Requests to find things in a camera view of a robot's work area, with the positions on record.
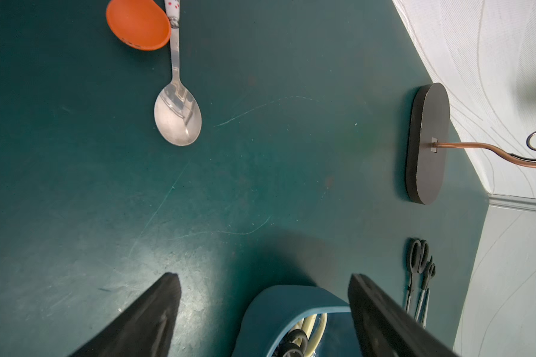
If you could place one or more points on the blue storage box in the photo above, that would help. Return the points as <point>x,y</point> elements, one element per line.
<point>273,312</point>

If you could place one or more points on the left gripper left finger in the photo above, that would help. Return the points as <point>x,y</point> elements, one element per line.
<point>145,328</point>

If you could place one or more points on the metal spoon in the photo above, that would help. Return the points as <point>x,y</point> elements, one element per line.
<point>176,112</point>

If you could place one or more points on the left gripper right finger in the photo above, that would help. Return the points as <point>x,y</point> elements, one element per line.
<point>383,328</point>

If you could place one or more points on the cream handled scissors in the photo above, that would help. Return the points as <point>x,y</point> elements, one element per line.
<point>314,328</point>

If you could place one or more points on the black scissors beside right gripper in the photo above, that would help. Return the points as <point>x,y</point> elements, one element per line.
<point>421,312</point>

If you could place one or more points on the black scissors far right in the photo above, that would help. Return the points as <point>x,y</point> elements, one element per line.
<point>417,255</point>

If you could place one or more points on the small black scissors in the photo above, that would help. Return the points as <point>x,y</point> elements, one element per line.
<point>294,344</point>

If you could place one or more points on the copper hook stand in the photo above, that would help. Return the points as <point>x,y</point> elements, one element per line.
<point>429,127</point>

